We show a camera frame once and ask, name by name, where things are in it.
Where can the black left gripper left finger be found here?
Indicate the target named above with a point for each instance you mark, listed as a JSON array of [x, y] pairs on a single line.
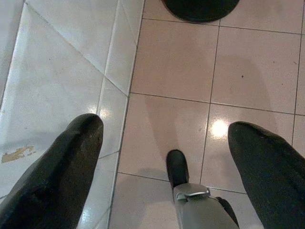
[[59, 171]]

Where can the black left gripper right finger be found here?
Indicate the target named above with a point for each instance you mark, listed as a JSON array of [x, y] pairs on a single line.
[[274, 176]]

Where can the silver robot leg black foot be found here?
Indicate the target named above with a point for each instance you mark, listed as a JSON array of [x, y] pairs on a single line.
[[197, 210]]

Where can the black round base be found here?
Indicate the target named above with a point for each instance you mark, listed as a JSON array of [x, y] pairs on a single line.
[[200, 9]]

